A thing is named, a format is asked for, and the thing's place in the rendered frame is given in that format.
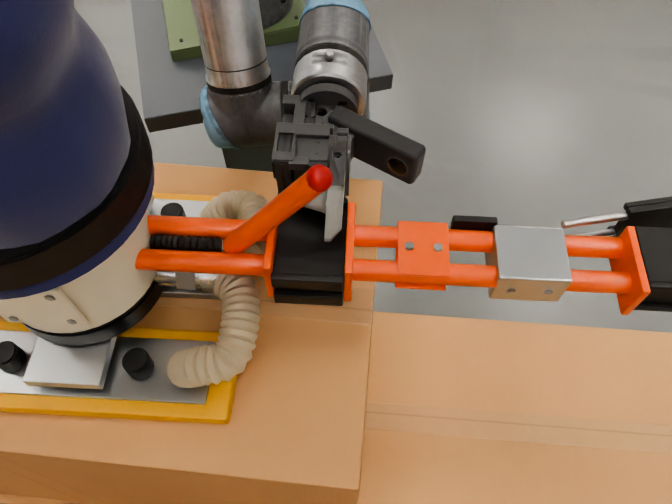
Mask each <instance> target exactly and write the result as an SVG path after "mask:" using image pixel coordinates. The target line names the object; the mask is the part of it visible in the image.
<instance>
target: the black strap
mask: <svg viewBox="0 0 672 504"><path fill-rule="evenodd" d="M120 87H121V91H122V95H123V100H124V106H125V111H126V117H127V122H128V128H129V133H130V139H131V143H130V149H129V154H128V158H127V160H126V162H125V164H124V166H123V168H122V170H121V172H120V175H119V177H118V179H117V181H116V183H115V185H114V187H113V189H112V190H111V191H110V193H109V194H108V195H107V196H106V198H105V199H104V200H103V201H102V203H101V204H100V205H99V206H98V207H96V208H95V209H94V210H92V211H91V212H89V213H88V214H87V215H85V216H84V217H83V218H81V219H80V220H78V221H77V222H75V223H73V224H72V225H70V226H69V227H67V228H66V229H64V230H63V231H61V232H59V233H57V234H55V235H53V236H51V237H49V238H48V239H46V240H44V241H42V242H40V243H36V244H31V245H26V246H22V247H17V248H10V249H0V292H1V291H8V290H14V289H20V288H24V287H27V286H31V285H34V284H38V283H41V282H44V281H47V280H49V279H51V278H54V277H56V276H59V275H61V274H63V273H66V272H68V271H69V270H71V269H73V268H75V267H76V266H78V265H80V264H82V263H84V262H85V261H87V260H88V259H90V258H91V257H92V256H94V255H95V254H97V253H98V252H99V251H101V250H102V249H103V248H105V247H106V246H107V245H108V244H109V243H110V242H111V241H112V240H113V239H114V238H115V237H117V236H118V235H119V234H120V233H121V232H122V230H123V229H124V228H125V227H126V225H127V224H128V223H129V222H130V221H131V219H132V218H133V217H134V215H135V214H136V212H137V210H138V208H139V207H140V205H141V203H142V202H143V200H144V197H145V195H146V192H147V189H148V187H149V184H150V180H151V174H152V169H153V158H152V149H151V144H150V140H149V137H148V134H147V132H146V129H145V127H144V124H143V122H142V119H141V117H140V114H139V112H138V109H137V107H136V105H135V103H134V101H133V99H132V98H131V96H130V95H129V94H128V93H127V91H126V90H125V89H124V88H123V86H121V85H120Z"/></svg>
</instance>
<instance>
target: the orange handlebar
mask: <svg viewBox="0 0 672 504"><path fill-rule="evenodd" d="M245 221H246V220H245V219H224V218H203V217H181V216H160V215H148V217H147V222H148V230H149V234H150V236H151V234H154V235H158V234H160V235H161V236H162V235H164V234H166V236H169V235H172V236H175V235H178V236H179V237H180V236H181V235H183V236H185V237H186V236H188V235H189V236H190V237H192V236H196V237H199V236H201V237H202V238H204V237H205V236H207V237H208V238H210V237H211V236H212V237H214V238H217V237H219V238H220V239H221V240H224V239H225V238H226V237H227V236H228V235H229V234H230V233H232V232H233V231H234V230H235V229H237V228H238V227H239V226H240V225H242V224H243V223H244V222H245ZM564 236H565V242H566V248H567V253H568V257H589V258H610V259H619V258H620V257H621V256H622V253H623V241H622V239H621V238H620V237H604V236H583V235H564ZM354 246H361V247H382V248H395V261H393V260H373V259H353V276H352V281H372V282H392V283H395V287H396V288H402V289H422V290H442V291H445V290H446V285H452V286H472V287H492V288H494V287H497V282H496V279H497V271H496V267H495V266H494V265H475V264H455V263H450V258H449V251H465V252H486V253H490V252H491V251H492V247H493V233H492V231H477V230H456V229H448V224H447V223H435V222H414V221H398V227H393V226H371V225H355V233H354ZM263 260H264V254H250V253H230V252H209V251H189V250H168V249H148V248H143V249H141V250H140V251H139V253H138V255H137V258H136V261H135V268H136V269H137V270H151V271H171V272H191V273H211V274H231V275H251V276H264V274H263V269H262V267H263ZM570 270H571V276H572V283H571V284H570V286H569V287H568V288H567V289H566V291H572V292H592V293H613V294H628V293H629V292H630V290H631V286H632V279H631V275H630V274H629V273H628V272H618V271H598V270H577V269H570Z"/></svg>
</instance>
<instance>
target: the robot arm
mask: <svg viewBox="0 0 672 504"><path fill-rule="evenodd" d="M191 4H192V9H193V13H194V18H195V23H196V27H197V32H198V37H199V41H200V46H201V51H202V55H203V60H204V64H205V69H206V82H207V85H206V86H205V87H204V88H203V89H202V90H201V94H200V107H201V114H202V116H203V123H204V127H205V130H206V132H207V135H208V137H209V139H210V140H211V142H212V143H213V144H214V145H215V146H216V147H218V148H235V149H242V148H243V147H256V146H270V145H273V152H272V159H271V160H272V170H273V177H274V178H276V181H277V187H278V194H280V193H281V192H282V191H283V190H284V189H286V188H287V187H288V186H289V185H291V184H292V183H293V182H294V181H296V180H297V179H298V178H299V177H300V176H302V175H303V174H304V173H305V172H307V170H308V169H309V168H310V167H312V166H314V165H316V164H321V165H324V166H326V167H328V168H329V169H330V170H331V172H332V175H333V181H332V184H331V187H330V188H329V189H328V190H326V191H324V192H322V193H321V194H320V195H318V196H317V197H316V198H314V199H313V200H312V201H310V202H309V203H308V204H306V205H305V206H304V207H305V208H309V209H312V210H316V211H319V212H323V213H324V214H325V215H326V217H325V234H324V242H328V243H330V242H331V241H332V239H333V238H334V237H335V236H336V235H337V234H338V233H339V232H340V231H341V230H342V215H343V201H344V198H345V196H349V184H350V169H351V160H352V159H353V157H355V158H357V159H359V160H361V161H363V162H365V163H367V164H369V165H371V166H373V167H375V168H377V169H379V170H381V171H383V172H385V173H387V174H389V175H391V176H393V177H395V178H397V179H399V180H401V181H403V182H405V183H407V184H412V183H414V182H415V180H416V179H417V178H418V176H419V175H420V174H421V170H422V165H423V161H424V156H425V151H426V148H425V146H424V145H423V144H421V143H419V142H417V141H415V140H412V139H410V138H408V137H406V136H404V135H402V134H400V133H397V132H395V131H393V130H391V129H389V128H387V127H385V126H382V125H380V124H378V123H376V122H374V121H372V120H370V118H371V112H370V108H369V33H370V31H371V21H370V18H369V13H368V10H367V8H366V6H365V5H364V4H363V3H362V1H360V0H309V2H308V3H307V4H306V6H305V7H304V10H303V13H302V15H301V17H300V20H299V27H300V32H299V39H298V46H297V53H296V61H295V68H294V75H293V81H272V77H271V71H270V67H269V65H268V61H267V54H266V47H265V40H264V33H263V29H266V28H268V27H271V26H273V25H275V24H277V23H278V22H280V21H281V20H282V19H284V18H285V17H286V16H287V14H288V13H289V12H290V10H291V8H292V4H293V0H191Z"/></svg>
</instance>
